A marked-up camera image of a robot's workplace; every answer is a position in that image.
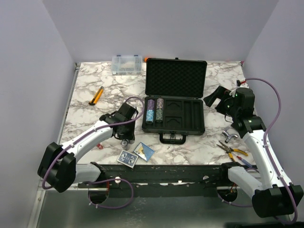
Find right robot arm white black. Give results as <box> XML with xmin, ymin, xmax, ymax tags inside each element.
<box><xmin>203</xmin><ymin>86</ymin><xmax>304</xmax><ymax>218</ymax></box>

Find red blue screwdriver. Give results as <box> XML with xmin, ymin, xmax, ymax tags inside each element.
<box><xmin>237</xmin><ymin>156</ymin><xmax>253</xmax><ymax>168</ymax></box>

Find yellow black utility knife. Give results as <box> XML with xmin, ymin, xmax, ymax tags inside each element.
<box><xmin>88</xmin><ymin>86</ymin><xmax>104</xmax><ymax>106</ymax></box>

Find light blue chip stack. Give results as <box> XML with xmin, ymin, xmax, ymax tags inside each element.
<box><xmin>145</xmin><ymin>109</ymin><xmax>154</xmax><ymax>124</ymax></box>

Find silver metal clamp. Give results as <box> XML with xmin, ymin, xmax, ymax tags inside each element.
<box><xmin>222</xmin><ymin>126</ymin><xmax>238</xmax><ymax>143</ymax></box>

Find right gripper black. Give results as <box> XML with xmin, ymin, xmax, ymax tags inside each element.
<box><xmin>204</xmin><ymin>85</ymin><xmax>240</xmax><ymax>118</ymax></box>

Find purple chip stack back left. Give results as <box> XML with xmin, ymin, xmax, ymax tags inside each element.
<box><xmin>147</xmin><ymin>99</ymin><xmax>155</xmax><ymax>110</ymax></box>

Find red dice pair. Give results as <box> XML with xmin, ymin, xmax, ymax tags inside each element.
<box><xmin>97</xmin><ymin>144</ymin><xmax>103</xmax><ymax>150</ymax></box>

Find ace of spades card deck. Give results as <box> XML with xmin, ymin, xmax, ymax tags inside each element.
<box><xmin>133</xmin><ymin>142</ymin><xmax>154</xmax><ymax>162</ymax></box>

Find blue back card deck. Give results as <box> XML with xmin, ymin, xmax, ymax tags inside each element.
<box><xmin>117</xmin><ymin>150</ymin><xmax>139</xmax><ymax>168</ymax></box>

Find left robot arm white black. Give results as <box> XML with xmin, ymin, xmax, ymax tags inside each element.
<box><xmin>38</xmin><ymin>103</ymin><xmax>139</xmax><ymax>193</ymax></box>

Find yellow handled pliers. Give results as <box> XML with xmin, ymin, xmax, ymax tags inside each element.
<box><xmin>217</xmin><ymin>141</ymin><xmax>248</xmax><ymax>162</ymax></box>

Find clear plastic organizer box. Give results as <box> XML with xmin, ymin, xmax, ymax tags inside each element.
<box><xmin>111</xmin><ymin>55</ymin><xmax>143</xmax><ymax>75</ymax></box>

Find blue tan 10 chip stack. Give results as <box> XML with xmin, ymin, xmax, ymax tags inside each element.
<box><xmin>121</xmin><ymin>140</ymin><xmax>130</xmax><ymax>151</ymax></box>

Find black poker set case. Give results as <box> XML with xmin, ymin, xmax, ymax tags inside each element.
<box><xmin>142</xmin><ymin>58</ymin><xmax>207</xmax><ymax>145</ymax></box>

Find dark green chip stack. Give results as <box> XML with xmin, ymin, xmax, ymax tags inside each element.
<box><xmin>155</xmin><ymin>108</ymin><xmax>163</xmax><ymax>123</ymax></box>

